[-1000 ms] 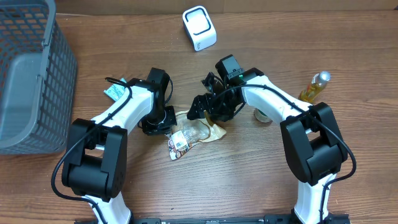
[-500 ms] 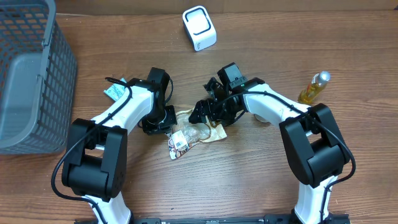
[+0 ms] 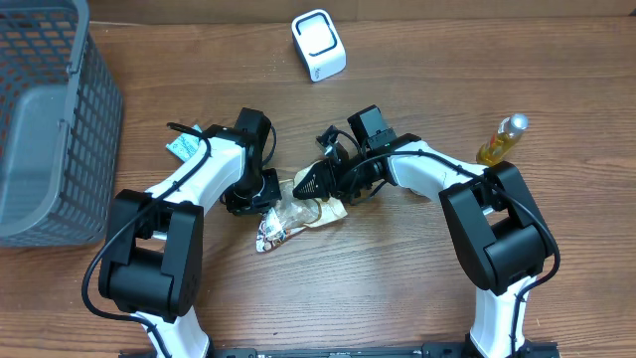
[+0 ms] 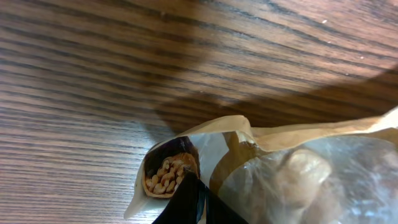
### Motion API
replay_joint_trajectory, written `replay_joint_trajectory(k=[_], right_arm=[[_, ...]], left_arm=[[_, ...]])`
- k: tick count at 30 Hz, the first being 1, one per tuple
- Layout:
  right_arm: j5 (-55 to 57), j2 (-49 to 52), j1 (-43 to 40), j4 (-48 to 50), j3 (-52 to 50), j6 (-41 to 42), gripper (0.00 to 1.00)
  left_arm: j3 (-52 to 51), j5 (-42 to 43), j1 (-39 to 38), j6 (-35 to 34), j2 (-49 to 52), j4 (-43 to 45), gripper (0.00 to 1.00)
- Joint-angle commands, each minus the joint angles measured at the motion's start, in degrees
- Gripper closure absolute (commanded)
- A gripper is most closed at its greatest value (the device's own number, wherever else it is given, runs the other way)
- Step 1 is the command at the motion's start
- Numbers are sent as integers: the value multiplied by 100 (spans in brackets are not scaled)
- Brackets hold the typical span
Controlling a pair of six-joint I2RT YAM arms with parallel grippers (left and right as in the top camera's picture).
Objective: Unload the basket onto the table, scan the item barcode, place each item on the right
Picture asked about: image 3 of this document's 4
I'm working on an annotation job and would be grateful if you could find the brown nut snack pouch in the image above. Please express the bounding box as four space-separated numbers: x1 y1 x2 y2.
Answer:
255 167 348 254

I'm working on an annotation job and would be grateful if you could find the teal crinkled wrapper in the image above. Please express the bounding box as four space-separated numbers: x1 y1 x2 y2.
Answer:
165 123 202 162

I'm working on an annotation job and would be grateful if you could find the yellow oil bottle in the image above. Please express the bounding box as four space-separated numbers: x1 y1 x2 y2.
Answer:
476 113 530 166

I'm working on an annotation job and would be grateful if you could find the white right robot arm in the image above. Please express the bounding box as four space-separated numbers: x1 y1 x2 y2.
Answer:
293 105 560 357

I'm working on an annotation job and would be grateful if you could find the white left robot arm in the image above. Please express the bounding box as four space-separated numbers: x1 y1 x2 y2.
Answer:
81 108 281 357

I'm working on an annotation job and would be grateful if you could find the white barcode scanner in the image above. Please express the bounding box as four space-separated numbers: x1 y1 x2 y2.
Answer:
290 9 347 83

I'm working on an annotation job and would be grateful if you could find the grey plastic mesh basket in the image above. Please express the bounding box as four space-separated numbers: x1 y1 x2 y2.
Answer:
1 0 123 248

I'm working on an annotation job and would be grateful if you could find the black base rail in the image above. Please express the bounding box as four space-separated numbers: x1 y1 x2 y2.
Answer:
118 341 560 358

